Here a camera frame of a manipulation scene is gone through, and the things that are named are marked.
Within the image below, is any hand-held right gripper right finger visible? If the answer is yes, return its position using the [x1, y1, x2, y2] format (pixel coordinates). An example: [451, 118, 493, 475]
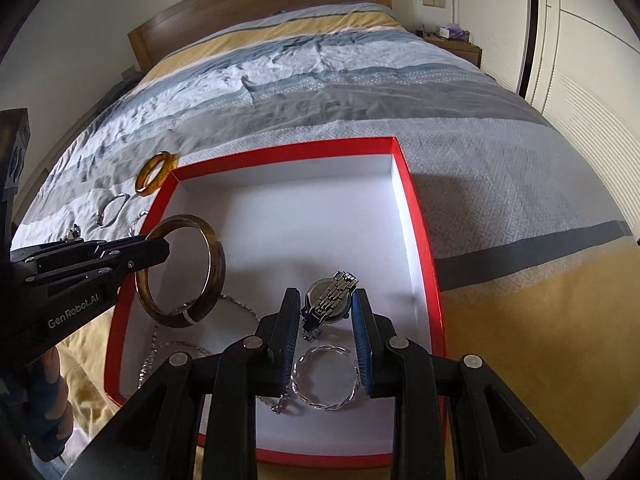
[350, 289, 586, 480]

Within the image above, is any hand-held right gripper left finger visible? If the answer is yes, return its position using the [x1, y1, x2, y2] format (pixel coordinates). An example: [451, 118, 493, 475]
[62, 287, 306, 480]

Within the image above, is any silver black watch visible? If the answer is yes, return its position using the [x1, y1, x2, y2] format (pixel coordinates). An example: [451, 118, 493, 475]
[96, 193, 130, 229]

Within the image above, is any orange amber bangle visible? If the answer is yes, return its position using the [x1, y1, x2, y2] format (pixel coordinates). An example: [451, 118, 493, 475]
[134, 151, 179, 196]

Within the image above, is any red cardboard box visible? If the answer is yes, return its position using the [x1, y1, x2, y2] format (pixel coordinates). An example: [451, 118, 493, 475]
[103, 136, 447, 470]

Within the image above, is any silver wristwatch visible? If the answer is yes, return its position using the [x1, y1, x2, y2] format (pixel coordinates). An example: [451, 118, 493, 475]
[300, 270, 360, 343]

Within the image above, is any bed with striped duvet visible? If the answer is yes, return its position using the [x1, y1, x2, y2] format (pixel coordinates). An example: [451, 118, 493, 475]
[10, 2, 633, 480]

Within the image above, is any white sliding wardrobe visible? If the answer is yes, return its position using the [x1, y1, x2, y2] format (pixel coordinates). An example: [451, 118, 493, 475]
[450, 0, 640, 221]

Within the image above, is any dark amber bangle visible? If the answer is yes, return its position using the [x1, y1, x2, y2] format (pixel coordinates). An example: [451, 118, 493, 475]
[135, 214, 227, 329]

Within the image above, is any twisted silver bangle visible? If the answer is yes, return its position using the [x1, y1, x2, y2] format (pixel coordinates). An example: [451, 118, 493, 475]
[291, 344, 362, 411]

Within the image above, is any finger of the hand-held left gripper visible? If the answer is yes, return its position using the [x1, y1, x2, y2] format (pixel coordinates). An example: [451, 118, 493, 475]
[11, 232, 153, 267]
[25, 236, 172, 301]

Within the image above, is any silver chain necklace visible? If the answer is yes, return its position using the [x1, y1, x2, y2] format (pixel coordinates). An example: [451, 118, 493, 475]
[137, 294, 291, 416]

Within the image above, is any wooden nightstand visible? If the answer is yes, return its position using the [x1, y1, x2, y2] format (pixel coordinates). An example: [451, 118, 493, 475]
[415, 30, 483, 68]

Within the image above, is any person's left hand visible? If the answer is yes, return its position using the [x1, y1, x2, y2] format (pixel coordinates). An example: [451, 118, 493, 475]
[22, 345, 73, 463]

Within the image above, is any wooden headboard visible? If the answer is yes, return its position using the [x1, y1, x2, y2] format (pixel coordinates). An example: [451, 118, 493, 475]
[127, 0, 391, 73]

